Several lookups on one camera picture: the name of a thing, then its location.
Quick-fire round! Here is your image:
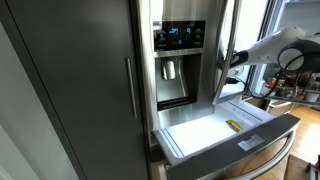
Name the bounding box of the red yellow sachet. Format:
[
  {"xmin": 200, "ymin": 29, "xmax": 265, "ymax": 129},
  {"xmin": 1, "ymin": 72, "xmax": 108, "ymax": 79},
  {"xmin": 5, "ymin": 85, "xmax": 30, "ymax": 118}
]
[{"xmin": 226, "ymin": 120, "xmax": 243, "ymax": 132}]

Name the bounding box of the curved fridge door handle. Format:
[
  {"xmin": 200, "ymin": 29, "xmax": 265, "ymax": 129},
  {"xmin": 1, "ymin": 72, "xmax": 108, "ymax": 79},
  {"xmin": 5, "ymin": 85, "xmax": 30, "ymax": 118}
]
[{"xmin": 213, "ymin": 0, "xmax": 242, "ymax": 104}]

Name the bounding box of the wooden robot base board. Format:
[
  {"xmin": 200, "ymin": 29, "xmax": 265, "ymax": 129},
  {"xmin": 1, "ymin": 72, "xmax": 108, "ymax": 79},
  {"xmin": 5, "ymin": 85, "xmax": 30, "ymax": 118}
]
[{"xmin": 283, "ymin": 155, "xmax": 320, "ymax": 180}]

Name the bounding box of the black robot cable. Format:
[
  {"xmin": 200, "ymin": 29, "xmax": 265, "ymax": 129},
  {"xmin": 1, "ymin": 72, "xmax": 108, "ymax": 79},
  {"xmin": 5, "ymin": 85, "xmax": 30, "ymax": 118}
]
[{"xmin": 226, "ymin": 46, "xmax": 314, "ymax": 100}]

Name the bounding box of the stainless steel fridge drawer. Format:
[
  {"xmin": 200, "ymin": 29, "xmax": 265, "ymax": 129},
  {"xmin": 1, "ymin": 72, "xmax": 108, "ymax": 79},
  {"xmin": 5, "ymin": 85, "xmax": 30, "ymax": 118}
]
[{"xmin": 154, "ymin": 99, "xmax": 300, "ymax": 180}]

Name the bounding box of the white label sticker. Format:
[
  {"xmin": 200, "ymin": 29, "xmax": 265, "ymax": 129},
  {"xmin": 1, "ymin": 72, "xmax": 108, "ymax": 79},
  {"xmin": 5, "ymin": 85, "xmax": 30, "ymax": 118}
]
[{"xmin": 238, "ymin": 135, "xmax": 265, "ymax": 151}]

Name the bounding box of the curved drawer handle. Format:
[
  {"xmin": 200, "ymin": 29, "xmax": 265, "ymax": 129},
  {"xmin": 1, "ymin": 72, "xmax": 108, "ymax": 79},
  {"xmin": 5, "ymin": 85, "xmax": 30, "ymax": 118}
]
[{"xmin": 229, "ymin": 130, "xmax": 297, "ymax": 180}]

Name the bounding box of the stainless steel fridge left door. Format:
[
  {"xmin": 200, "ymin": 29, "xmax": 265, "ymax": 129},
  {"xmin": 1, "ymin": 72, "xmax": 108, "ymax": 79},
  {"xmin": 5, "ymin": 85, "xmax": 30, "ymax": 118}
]
[{"xmin": 137, "ymin": 0, "xmax": 242, "ymax": 132}]

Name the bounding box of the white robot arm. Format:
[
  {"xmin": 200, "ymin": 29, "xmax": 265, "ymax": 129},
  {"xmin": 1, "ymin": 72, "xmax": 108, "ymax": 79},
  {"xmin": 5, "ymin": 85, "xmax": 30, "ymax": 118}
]
[{"xmin": 230, "ymin": 26, "xmax": 320, "ymax": 73}]

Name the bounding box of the black dispenser control panel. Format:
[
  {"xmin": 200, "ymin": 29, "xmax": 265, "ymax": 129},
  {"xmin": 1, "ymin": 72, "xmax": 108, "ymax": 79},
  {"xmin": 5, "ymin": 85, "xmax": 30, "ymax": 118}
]
[{"xmin": 153, "ymin": 21, "xmax": 206, "ymax": 52}]

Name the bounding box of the water and ice dispenser recess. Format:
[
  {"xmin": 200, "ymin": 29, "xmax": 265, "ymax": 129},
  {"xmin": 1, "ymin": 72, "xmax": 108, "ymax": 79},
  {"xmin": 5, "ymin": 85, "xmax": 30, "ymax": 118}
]
[{"xmin": 155, "ymin": 54, "xmax": 201, "ymax": 111}]

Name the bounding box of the dark grey tall cabinet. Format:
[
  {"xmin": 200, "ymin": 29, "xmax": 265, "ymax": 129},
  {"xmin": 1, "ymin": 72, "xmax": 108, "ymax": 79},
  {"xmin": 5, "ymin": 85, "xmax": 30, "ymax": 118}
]
[{"xmin": 1, "ymin": 0, "xmax": 149, "ymax": 180}]

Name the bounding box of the slim metal cabinet handle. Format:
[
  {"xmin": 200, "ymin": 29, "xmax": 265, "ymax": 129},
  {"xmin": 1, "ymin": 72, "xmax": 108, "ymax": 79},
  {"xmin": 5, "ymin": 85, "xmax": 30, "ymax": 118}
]
[{"xmin": 125, "ymin": 58, "xmax": 138, "ymax": 118}]

